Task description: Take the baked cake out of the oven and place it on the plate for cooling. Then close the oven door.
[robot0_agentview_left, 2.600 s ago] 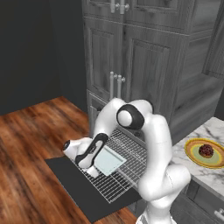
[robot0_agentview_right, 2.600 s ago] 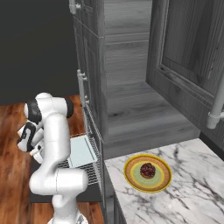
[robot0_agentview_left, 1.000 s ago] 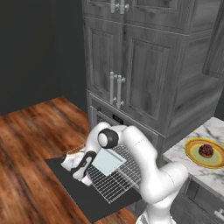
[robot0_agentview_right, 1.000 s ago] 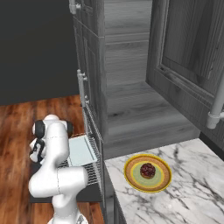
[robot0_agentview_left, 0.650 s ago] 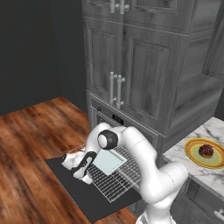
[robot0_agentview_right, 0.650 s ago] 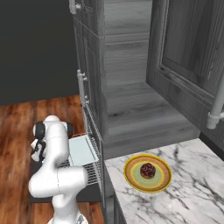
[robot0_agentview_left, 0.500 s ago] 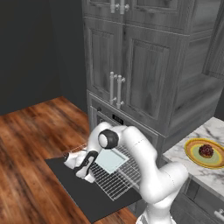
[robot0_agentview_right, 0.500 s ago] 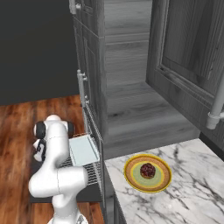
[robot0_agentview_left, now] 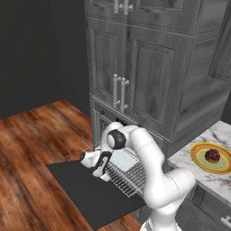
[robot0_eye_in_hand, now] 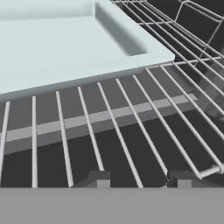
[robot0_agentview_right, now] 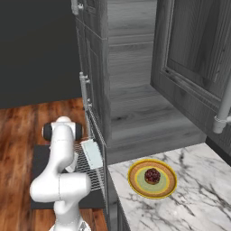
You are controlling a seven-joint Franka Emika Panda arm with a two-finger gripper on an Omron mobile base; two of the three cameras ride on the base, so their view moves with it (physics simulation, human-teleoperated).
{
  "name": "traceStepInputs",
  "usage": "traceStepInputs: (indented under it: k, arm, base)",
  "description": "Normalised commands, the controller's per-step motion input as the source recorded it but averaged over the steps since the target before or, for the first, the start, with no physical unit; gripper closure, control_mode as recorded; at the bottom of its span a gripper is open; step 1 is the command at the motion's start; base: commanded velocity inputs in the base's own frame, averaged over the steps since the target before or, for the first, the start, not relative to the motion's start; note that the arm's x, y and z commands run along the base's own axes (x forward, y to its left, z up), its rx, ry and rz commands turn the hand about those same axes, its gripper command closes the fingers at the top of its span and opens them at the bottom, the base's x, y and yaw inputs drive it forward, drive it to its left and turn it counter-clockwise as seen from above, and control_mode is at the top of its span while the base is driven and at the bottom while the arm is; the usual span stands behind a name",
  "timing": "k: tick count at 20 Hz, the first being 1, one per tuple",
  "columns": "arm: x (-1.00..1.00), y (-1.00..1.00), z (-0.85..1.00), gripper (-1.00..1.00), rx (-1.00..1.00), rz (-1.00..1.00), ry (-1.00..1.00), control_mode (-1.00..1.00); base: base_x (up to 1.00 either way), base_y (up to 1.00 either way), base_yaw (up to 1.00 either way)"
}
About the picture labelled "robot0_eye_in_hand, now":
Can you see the pale blue baking tray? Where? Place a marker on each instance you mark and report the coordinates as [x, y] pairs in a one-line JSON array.
[[58, 49]]

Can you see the dark oven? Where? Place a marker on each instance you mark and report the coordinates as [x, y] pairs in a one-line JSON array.
[[163, 140]]

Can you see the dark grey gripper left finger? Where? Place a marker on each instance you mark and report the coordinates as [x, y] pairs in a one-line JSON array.
[[97, 178]]

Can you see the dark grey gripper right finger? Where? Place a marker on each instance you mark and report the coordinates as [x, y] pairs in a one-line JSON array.
[[182, 178]]

